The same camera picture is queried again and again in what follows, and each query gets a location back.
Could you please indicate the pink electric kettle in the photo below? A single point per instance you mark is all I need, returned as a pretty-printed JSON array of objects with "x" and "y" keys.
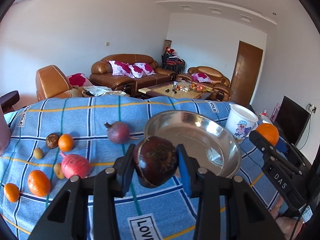
[{"x": 4, "y": 133}]

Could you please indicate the black television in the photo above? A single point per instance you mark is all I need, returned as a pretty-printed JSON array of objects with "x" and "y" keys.
[{"x": 291, "y": 120}]

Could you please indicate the stainless steel bowl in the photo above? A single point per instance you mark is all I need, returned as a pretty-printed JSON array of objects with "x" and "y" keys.
[{"x": 203, "y": 139}]

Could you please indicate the dark maroon stool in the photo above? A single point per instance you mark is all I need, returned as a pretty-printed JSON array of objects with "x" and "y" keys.
[{"x": 9, "y": 100}]

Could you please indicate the floral cushion on sofa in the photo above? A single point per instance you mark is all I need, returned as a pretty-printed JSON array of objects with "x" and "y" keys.
[
  {"x": 120, "y": 68},
  {"x": 140, "y": 70}
]

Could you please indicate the purple passion fruit with stem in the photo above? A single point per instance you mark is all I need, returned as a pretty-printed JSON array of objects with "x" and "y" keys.
[{"x": 118, "y": 132}]

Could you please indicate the brown leather armchair far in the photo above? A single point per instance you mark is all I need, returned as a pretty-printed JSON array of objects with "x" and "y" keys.
[{"x": 210, "y": 78}]

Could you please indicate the right hand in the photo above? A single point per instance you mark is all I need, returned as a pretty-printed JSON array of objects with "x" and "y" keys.
[{"x": 287, "y": 225}]

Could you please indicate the brown leather armchair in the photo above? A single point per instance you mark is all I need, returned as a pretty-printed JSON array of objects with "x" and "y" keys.
[
  {"x": 210, "y": 78},
  {"x": 52, "y": 83}
]

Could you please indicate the pink pomegranate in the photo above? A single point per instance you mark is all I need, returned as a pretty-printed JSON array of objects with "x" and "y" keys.
[{"x": 75, "y": 165}]

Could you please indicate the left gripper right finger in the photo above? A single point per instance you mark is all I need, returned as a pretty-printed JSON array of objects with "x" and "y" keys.
[{"x": 224, "y": 204}]

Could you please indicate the small orange back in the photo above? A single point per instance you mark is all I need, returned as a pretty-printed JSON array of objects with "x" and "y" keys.
[{"x": 65, "y": 143}]

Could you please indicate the floral cushion right on sofa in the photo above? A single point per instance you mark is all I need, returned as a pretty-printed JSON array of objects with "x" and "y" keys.
[{"x": 140, "y": 70}]

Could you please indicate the brown leather three-seat sofa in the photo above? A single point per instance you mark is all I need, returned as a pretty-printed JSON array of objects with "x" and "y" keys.
[{"x": 101, "y": 74}]

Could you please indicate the wooden coffee table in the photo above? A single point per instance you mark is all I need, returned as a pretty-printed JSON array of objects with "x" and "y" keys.
[{"x": 177, "y": 90}]

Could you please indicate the stacked dark chairs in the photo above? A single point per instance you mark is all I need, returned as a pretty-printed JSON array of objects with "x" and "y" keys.
[{"x": 172, "y": 62}]

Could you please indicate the red floral cushion near armchair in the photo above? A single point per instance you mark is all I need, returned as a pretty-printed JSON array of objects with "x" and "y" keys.
[{"x": 78, "y": 80}]

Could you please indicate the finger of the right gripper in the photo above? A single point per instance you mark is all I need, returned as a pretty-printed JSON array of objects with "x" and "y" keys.
[
  {"x": 287, "y": 146},
  {"x": 264, "y": 146}
]

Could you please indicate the floral cushion left on sofa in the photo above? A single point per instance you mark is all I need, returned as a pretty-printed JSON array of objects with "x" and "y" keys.
[{"x": 120, "y": 68}]

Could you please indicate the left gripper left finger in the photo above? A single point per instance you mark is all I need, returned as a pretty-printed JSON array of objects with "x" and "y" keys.
[{"x": 66, "y": 216}]

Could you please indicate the small orange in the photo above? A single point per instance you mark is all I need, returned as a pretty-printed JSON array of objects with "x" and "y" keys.
[
  {"x": 65, "y": 143},
  {"x": 12, "y": 193}
]

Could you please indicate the brown leather armchair near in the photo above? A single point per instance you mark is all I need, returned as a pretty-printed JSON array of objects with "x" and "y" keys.
[{"x": 52, "y": 83}]

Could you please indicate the large rough tangerine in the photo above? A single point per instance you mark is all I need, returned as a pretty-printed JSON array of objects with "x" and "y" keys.
[{"x": 38, "y": 183}]

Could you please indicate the wrinkled brown passion fruit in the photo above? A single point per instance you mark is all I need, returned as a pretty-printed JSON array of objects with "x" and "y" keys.
[{"x": 52, "y": 140}]

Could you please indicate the floral cushion on far armchair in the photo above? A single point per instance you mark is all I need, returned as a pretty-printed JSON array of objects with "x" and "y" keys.
[{"x": 201, "y": 77}]

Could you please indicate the brown wooden door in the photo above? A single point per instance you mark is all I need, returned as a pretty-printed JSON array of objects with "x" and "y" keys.
[{"x": 246, "y": 71}]

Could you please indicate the white cartoon pig mug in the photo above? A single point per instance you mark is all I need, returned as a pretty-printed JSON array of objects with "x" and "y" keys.
[{"x": 240, "y": 122}]

